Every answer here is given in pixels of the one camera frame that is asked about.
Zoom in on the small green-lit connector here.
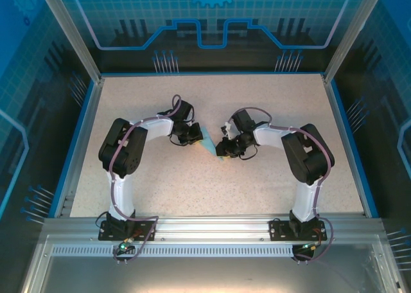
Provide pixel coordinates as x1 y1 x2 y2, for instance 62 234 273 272
300 241 323 252
116 238 135 254

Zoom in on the aluminium frame post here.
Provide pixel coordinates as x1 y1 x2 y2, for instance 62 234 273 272
35 0 105 84
322 0 388 84

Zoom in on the brushed metal panel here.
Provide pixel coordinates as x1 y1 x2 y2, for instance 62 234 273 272
21 234 404 293

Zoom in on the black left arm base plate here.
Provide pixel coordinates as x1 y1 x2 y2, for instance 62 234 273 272
98 220 157 242

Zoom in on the slotted white cable duct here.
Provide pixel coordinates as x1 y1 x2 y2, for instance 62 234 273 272
50 244 298 259

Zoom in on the light blue paper sheet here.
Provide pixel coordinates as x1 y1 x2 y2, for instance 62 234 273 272
195 125 227 162

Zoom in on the aluminium mounting rail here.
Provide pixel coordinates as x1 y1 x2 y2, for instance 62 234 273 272
41 213 388 242

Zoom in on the aluminium side rail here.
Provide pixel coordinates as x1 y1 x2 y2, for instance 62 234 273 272
320 74 375 218
53 77 105 218

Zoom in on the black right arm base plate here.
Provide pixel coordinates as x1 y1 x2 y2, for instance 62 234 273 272
268 218 329 242

